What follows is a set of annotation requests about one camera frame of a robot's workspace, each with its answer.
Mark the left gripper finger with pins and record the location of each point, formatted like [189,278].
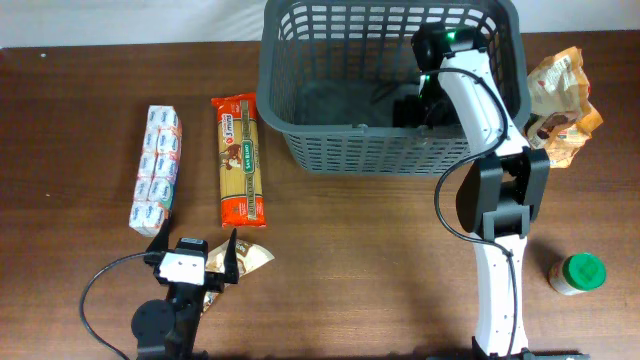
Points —
[231,270]
[161,240]

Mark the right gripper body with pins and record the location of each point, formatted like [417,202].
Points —
[433,107]

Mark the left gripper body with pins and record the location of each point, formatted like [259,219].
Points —
[214,282]

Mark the orange snack bag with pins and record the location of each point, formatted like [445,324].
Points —
[562,118]

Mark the green lid seasoning jar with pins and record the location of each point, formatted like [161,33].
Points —
[577,274]

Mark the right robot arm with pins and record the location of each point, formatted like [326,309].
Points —
[501,194]

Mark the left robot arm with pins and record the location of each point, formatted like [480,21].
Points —
[167,328]

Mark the brown white snack pouch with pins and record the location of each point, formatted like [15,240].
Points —
[249,256]

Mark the white tissue multipack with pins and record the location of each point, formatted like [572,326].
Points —
[157,172]

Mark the orange spaghetti packet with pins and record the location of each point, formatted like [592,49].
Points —
[240,179]

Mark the grey plastic basket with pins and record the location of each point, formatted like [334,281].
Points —
[331,71]

